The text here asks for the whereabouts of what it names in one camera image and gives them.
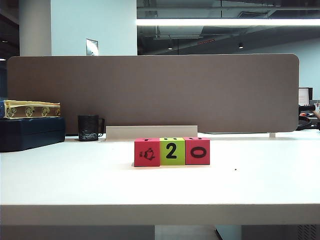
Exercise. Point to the green foam block with 2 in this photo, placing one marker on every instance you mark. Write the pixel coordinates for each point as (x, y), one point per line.
(180, 160)

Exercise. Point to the red foam block with penguin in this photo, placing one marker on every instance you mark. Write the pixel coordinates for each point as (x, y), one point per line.
(140, 161)

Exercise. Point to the red foam block with 0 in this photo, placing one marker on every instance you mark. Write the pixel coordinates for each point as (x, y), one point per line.
(190, 161)

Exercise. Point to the brown desk partition panel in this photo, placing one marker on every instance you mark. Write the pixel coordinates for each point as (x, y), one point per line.
(162, 92)

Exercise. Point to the black mug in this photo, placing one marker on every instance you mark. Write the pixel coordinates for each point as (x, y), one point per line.
(87, 127)

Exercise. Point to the ceiling spot lamp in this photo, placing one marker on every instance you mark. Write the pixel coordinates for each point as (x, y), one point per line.
(240, 46)

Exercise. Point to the dark blue case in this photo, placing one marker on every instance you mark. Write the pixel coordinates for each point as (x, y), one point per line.
(30, 135)

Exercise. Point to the yellow patterned box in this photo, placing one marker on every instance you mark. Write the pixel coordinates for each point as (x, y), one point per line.
(30, 103)

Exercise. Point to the white desk leg panel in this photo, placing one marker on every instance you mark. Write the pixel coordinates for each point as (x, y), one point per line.
(228, 232)

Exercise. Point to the background computer monitor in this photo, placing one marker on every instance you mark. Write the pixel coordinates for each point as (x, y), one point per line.
(303, 96)

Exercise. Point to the grey perforated panel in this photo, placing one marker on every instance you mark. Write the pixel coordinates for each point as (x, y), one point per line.
(280, 232)

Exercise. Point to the white partition bracket foot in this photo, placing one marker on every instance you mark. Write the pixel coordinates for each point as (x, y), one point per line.
(272, 135)

